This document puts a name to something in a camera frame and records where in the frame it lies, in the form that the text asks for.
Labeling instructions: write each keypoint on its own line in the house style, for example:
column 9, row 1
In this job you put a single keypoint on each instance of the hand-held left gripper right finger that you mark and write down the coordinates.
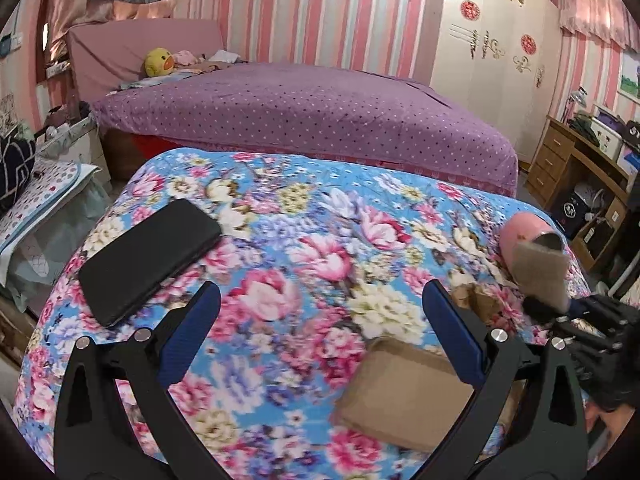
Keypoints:
column 456, row 335

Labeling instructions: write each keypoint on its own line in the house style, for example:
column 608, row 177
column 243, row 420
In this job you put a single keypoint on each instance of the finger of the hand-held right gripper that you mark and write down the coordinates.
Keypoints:
column 542, row 306

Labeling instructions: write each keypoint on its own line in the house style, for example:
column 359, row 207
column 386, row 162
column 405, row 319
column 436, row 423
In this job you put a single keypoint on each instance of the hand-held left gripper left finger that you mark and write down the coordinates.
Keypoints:
column 186, row 340

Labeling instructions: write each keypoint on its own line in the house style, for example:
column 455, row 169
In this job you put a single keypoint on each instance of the tan felt piece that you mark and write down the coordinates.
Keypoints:
column 542, row 275

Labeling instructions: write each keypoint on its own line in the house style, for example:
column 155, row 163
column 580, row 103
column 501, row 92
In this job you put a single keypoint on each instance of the pink bin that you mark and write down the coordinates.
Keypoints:
column 522, row 235

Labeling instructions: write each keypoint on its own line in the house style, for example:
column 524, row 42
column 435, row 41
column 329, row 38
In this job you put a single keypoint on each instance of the cardboard box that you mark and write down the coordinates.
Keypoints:
column 405, row 395

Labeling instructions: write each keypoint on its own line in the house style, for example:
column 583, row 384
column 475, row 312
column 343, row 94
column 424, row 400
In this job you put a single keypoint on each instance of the person's right hand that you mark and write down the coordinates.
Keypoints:
column 596, row 417

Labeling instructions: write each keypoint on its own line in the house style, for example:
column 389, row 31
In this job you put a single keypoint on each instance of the black phone case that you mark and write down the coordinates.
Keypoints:
column 150, row 260

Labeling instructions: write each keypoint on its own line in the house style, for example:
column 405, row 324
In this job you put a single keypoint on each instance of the black box with round logo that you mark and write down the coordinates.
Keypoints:
column 574, row 212

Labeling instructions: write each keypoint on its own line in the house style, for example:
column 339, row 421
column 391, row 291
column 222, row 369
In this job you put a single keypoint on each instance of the wooden desk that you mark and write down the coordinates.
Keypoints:
column 560, row 155

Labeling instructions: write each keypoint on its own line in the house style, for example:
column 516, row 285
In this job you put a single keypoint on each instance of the white storage box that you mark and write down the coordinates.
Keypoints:
column 610, row 132

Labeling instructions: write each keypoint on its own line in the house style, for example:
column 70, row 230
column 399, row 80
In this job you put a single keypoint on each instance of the desk lamp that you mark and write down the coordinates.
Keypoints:
column 577, row 102

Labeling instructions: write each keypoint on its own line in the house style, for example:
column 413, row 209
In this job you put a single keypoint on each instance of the white bedside cabinet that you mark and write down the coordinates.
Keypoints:
column 75, row 145

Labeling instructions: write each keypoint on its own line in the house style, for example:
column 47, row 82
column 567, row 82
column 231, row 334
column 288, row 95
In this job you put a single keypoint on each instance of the dark patterned cloth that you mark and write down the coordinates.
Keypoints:
column 15, row 170

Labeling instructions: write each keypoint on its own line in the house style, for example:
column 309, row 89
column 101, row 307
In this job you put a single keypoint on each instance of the white wardrobe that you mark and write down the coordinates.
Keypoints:
column 490, row 50

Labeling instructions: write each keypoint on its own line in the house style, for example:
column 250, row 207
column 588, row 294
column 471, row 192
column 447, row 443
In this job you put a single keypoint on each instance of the purple dotted bed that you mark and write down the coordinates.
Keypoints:
column 310, row 105

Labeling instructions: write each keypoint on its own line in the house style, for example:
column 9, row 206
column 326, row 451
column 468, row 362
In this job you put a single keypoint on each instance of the yellow duck plush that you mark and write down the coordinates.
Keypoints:
column 159, row 62

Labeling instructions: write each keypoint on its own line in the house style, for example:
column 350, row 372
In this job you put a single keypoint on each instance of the pile of clothes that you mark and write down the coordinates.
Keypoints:
column 210, row 57

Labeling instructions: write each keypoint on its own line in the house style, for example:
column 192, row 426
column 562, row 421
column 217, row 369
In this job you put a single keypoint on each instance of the pink curtain valance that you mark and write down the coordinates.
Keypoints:
column 595, row 15

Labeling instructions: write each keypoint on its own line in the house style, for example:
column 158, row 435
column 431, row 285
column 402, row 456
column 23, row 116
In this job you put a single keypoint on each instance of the pink headboard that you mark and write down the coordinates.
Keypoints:
column 115, row 50

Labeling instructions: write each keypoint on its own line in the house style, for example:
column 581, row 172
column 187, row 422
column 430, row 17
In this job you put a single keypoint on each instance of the small landscape wall picture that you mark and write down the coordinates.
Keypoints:
column 630, row 75

